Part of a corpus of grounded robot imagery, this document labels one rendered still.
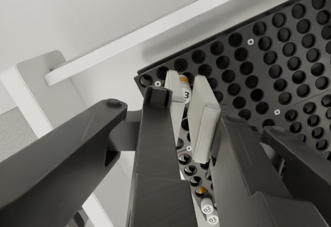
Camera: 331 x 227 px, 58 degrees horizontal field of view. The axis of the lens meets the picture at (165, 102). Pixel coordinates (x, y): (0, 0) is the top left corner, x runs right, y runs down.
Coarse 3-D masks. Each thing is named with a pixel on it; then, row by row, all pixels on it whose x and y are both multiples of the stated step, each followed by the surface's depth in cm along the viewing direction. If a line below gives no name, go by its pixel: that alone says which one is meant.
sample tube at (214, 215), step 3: (213, 210) 32; (210, 213) 31; (213, 213) 31; (216, 213) 32; (207, 216) 31; (210, 216) 31; (213, 216) 31; (216, 216) 31; (207, 219) 31; (210, 219) 31; (213, 219) 31; (216, 219) 31; (210, 222) 31; (213, 222) 31; (216, 222) 31
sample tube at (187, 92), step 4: (180, 76) 23; (184, 76) 24; (180, 80) 22; (184, 80) 22; (184, 84) 21; (188, 84) 22; (184, 88) 20; (188, 88) 20; (184, 92) 20; (188, 92) 20; (184, 96) 20; (188, 96) 20; (188, 100) 20
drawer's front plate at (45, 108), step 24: (0, 72) 26; (24, 72) 26; (48, 72) 30; (24, 96) 26; (48, 96) 28; (72, 96) 33; (48, 120) 27; (120, 168) 38; (96, 192) 29; (120, 192) 35; (96, 216) 29; (120, 216) 32
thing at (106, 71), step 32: (192, 0) 28; (224, 0) 26; (256, 0) 32; (128, 32) 29; (160, 32) 27; (192, 32) 33; (64, 64) 30; (96, 64) 34; (128, 64) 34; (96, 96) 35; (128, 96) 35; (128, 160) 38
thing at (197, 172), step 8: (144, 72) 28; (136, 80) 28; (152, 80) 28; (144, 88) 28; (184, 144) 30; (184, 152) 30; (192, 160) 30; (184, 168) 31; (184, 176) 31; (192, 176) 31; (200, 176) 31; (192, 184) 32; (200, 184) 31; (192, 192) 32; (208, 192) 32; (200, 200) 32; (200, 208) 32; (216, 208) 32
